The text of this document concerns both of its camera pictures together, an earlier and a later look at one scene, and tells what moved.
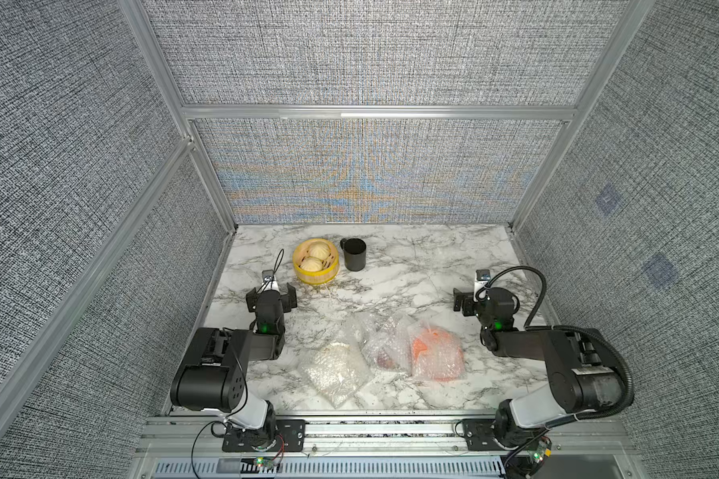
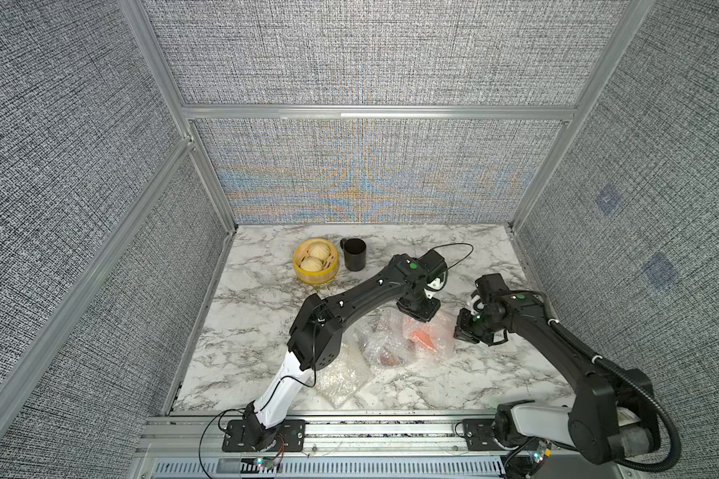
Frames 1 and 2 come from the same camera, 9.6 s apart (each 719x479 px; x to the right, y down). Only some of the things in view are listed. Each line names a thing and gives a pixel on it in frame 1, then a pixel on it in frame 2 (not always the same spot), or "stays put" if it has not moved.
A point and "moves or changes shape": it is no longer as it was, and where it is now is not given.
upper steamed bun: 320,250 stays put
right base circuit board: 541,449 stays put
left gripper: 287,299 to 425,315
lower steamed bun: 312,263 stays put
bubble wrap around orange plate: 436,353 moves or changes shape
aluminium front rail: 597,438 stays put
